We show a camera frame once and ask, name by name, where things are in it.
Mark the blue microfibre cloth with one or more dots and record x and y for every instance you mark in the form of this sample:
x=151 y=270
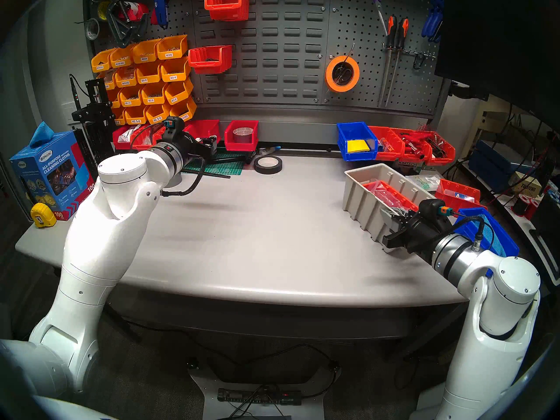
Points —
x=498 y=244

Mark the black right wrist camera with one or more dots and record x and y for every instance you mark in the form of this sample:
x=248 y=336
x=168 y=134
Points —
x=431 y=207

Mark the grey pegboard with yellow bins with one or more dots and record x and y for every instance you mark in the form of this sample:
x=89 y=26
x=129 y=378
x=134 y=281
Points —
x=180 y=12

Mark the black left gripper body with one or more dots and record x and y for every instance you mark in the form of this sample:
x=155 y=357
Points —
x=194 y=145

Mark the black monitor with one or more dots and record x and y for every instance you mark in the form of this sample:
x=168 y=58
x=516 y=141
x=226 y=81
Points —
x=491 y=38

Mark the yellow bin labelled M4-0.7 HEX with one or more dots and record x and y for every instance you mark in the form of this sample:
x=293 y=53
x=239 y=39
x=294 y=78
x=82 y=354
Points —
x=187 y=109

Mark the yellow bin labelled M4X4X6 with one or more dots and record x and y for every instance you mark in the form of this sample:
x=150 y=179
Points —
x=126 y=79

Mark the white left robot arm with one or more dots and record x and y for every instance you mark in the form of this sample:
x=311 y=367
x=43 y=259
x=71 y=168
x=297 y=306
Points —
x=100 y=248

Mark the empty orange wall bin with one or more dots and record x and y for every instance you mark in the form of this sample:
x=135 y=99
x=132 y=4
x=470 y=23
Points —
x=225 y=10

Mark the yellow bin labelled M3X8 BAD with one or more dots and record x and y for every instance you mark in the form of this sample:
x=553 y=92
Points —
x=121 y=58

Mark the large grey storage bin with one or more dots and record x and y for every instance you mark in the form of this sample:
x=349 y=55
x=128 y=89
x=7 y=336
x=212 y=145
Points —
x=358 y=200

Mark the small cardboard box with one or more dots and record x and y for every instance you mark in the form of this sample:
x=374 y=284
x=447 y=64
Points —
x=528 y=185

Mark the red threadlocker package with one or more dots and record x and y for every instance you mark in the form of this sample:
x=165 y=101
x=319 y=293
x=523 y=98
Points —
x=413 y=150

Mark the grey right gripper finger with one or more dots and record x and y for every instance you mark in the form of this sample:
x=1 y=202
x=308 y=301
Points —
x=393 y=240
x=398 y=211

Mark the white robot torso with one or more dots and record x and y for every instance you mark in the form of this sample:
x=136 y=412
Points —
x=426 y=408

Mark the orange bin holding plastic bag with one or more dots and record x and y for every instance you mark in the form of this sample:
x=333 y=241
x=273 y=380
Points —
x=407 y=200

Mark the red thread spool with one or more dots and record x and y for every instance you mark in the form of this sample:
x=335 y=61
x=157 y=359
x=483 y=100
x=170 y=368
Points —
x=521 y=204

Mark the blue spring clamps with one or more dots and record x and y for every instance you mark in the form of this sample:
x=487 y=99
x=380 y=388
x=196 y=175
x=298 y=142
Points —
x=434 y=21

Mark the grey duct tape roll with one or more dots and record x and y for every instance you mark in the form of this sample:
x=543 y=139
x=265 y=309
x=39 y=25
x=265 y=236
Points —
x=243 y=137
x=174 y=181

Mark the blue cleaning cloths box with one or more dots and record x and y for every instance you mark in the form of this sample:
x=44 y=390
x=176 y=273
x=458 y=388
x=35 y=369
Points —
x=53 y=177

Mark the hanging grey tape roll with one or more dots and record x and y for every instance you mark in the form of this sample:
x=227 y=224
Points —
x=87 y=29

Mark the blue cloth in box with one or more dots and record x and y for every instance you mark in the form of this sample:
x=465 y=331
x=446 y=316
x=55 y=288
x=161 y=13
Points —
x=41 y=136

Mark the grey louvered wall panel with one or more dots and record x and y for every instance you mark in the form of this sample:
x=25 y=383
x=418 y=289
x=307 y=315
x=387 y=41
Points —
x=285 y=51

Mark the yellow bin labelled M2.5-5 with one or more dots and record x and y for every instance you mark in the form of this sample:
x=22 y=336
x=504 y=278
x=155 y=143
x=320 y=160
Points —
x=157 y=116

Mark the black power strip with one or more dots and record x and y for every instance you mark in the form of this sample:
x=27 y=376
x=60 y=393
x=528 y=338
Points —
x=249 y=396

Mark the blue and white card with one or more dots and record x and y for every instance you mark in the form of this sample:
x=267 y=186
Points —
x=460 y=195

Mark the yellow bin labelled M2.5-6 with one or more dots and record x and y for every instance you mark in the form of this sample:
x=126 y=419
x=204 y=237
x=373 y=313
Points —
x=134 y=119

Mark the small yellow parts bin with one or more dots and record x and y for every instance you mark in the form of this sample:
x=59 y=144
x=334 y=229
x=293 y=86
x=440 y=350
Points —
x=115 y=101
x=108 y=80

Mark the white plastic bag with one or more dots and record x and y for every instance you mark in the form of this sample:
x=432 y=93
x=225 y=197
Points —
x=125 y=136

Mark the red bin with white bag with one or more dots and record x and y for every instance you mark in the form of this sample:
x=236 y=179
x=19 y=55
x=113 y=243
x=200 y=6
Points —
x=121 y=147

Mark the yellow tape measure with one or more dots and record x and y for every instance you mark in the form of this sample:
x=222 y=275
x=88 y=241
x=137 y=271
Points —
x=43 y=215

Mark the black marker pen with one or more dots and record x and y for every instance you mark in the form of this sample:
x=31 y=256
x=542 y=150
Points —
x=250 y=158

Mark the white wall switch plate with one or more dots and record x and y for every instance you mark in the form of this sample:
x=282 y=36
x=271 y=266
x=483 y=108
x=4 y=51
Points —
x=67 y=113

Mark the black tape roll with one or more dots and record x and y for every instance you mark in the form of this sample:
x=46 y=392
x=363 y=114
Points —
x=259 y=169

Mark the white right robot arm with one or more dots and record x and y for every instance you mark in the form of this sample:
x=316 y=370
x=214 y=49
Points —
x=485 y=358

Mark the orange masking tape roll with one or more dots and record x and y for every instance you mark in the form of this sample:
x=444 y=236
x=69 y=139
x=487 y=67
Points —
x=330 y=78

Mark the green cutting mat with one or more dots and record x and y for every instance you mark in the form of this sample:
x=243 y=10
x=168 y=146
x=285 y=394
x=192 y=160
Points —
x=233 y=169

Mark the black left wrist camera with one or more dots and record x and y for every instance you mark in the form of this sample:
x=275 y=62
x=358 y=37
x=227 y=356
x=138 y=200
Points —
x=174 y=125

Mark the yellow bin labelled M4-6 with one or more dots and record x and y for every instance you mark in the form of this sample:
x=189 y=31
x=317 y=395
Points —
x=147 y=76

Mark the red bin holding tape roll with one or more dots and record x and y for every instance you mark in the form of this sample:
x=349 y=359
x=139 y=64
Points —
x=242 y=147

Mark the yellow sticky note pad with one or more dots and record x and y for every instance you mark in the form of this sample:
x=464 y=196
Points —
x=358 y=145

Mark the large blue storage bin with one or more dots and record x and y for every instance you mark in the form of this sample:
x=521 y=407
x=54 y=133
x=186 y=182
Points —
x=345 y=154

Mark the metal hook rack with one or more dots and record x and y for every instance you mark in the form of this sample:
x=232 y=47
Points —
x=427 y=54

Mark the yellow bin labelled M3-12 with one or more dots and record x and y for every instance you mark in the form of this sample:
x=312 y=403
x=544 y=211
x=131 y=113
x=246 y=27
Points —
x=129 y=100

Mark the yellow bin labelled M3-4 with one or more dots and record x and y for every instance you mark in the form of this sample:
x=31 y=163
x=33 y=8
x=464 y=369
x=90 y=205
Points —
x=175 y=73

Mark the long black plastic strip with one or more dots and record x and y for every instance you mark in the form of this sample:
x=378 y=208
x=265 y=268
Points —
x=220 y=175

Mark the white Kimtech wipes box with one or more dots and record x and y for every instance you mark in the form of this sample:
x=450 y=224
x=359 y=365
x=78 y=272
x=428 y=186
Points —
x=410 y=164

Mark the black carabiner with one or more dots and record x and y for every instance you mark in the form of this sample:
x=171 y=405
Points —
x=415 y=61

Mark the dark blue storage crate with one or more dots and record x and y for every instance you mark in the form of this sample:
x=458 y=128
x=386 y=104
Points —
x=486 y=159

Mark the orange bin with blue card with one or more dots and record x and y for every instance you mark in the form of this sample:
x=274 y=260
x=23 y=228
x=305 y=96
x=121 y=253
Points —
x=446 y=185

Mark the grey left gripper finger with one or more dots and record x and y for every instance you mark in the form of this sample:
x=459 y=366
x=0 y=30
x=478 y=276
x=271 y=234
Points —
x=210 y=151
x=211 y=140

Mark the yellow bin labelled M3X6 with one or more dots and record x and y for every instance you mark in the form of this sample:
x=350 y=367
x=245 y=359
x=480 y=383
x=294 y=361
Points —
x=171 y=51

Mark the orange bin with glue bottles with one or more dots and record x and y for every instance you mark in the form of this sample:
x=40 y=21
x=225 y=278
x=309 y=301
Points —
x=393 y=155

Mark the clear packet with green print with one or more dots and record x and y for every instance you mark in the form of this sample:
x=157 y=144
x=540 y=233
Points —
x=425 y=181

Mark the black metal stand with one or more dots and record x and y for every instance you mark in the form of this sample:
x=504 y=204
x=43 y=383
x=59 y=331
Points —
x=95 y=113

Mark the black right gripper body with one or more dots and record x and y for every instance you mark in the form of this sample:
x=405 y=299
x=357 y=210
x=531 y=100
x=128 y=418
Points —
x=418 y=236

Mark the yellow tape roll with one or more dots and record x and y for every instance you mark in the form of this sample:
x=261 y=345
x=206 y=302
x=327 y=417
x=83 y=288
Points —
x=102 y=10

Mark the grey pegboard with hand tools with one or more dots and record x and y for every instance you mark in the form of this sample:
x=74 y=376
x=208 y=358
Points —
x=369 y=95

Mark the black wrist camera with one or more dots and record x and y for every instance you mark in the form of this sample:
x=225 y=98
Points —
x=174 y=125
x=431 y=207

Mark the yellow bin labelled M2.5-8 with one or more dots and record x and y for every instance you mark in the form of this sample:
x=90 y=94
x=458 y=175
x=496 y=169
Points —
x=119 y=119

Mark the black hand tool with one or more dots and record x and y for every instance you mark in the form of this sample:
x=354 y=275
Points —
x=438 y=147

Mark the blue bin holding cloth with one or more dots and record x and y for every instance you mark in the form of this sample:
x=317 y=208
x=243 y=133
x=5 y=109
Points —
x=507 y=248

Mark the orange wall bin with contents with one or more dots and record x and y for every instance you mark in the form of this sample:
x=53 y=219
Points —
x=207 y=66

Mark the yellow bin labelled M3-6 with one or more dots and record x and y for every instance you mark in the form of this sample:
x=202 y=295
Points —
x=178 y=95

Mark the red bin with card pack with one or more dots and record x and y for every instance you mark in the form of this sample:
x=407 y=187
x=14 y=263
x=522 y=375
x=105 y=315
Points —
x=207 y=126

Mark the clear bag of red parts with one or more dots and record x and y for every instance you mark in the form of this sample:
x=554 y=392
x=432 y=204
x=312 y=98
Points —
x=383 y=191

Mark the clear plastic bag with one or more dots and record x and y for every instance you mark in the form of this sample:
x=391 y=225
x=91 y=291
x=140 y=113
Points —
x=148 y=138

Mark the red bin with clear bag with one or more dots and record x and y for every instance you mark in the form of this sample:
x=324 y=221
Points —
x=138 y=147

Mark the yellow bin labelled M3-8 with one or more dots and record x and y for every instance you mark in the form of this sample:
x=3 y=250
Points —
x=152 y=98

